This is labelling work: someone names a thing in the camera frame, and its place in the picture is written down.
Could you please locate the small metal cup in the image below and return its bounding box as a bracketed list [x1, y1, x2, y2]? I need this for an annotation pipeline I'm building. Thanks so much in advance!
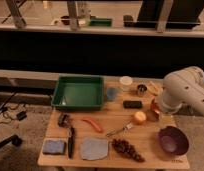
[137, 84, 147, 97]

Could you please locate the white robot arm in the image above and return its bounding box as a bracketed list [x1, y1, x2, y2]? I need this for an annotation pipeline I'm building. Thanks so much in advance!
[157, 66, 204, 116]

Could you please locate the green plastic tray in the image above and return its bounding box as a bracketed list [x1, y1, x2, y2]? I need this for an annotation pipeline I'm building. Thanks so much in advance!
[51, 76, 104, 111]

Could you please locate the blue plastic cup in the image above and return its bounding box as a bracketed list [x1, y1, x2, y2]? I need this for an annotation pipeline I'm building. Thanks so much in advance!
[106, 87, 118, 101]

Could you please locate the white translucent cup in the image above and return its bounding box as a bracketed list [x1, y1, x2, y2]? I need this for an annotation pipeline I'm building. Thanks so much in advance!
[119, 76, 133, 92]

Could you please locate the orange carrot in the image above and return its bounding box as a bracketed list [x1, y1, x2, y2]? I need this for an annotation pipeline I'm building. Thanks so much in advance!
[82, 118, 103, 133]

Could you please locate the black rectangular block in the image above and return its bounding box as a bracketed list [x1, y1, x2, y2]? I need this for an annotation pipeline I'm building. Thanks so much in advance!
[123, 101, 143, 109]

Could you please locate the metal fork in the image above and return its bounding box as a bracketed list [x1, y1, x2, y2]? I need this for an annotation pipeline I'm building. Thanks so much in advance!
[106, 122, 134, 137]

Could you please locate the yellow apple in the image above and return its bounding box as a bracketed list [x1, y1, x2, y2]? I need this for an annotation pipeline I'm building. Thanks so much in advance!
[133, 111, 147, 124]

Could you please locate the black peeler tool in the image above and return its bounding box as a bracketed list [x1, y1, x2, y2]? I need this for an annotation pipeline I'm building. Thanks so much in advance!
[58, 114, 71, 128]

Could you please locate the wooden table board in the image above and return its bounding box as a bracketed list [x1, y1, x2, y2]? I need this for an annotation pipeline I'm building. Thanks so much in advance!
[37, 77, 191, 170]

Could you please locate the red wooden bowl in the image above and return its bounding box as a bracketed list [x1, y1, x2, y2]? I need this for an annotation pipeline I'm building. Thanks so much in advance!
[147, 99, 161, 121]

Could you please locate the grey blue round plate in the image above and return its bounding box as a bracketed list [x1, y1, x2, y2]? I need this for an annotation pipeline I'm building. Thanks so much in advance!
[80, 138, 109, 161]

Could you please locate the bunch of dark grapes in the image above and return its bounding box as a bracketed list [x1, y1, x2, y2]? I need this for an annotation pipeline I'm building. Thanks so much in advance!
[112, 139, 145, 162]

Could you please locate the green box on shelf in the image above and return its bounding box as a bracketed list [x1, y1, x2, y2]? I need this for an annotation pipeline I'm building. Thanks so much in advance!
[90, 18, 112, 27]

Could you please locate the dark red background bowl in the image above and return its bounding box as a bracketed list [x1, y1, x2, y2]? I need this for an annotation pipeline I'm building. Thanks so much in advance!
[61, 16, 70, 25]

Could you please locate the blue sponge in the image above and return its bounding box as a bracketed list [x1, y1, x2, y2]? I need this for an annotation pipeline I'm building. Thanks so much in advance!
[42, 140, 66, 155]

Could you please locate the black power adapter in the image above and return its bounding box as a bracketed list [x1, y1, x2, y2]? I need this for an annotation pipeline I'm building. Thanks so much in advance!
[16, 111, 27, 121]

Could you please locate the purple bowl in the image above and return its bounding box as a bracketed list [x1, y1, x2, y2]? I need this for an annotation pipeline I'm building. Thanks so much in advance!
[158, 126, 189, 155]

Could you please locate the black chair base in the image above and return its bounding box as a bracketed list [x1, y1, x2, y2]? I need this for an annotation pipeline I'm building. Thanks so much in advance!
[0, 134, 22, 148]

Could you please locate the black handled knife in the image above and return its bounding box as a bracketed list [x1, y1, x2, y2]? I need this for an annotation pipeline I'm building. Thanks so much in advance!
[68, 127, 75, 159]

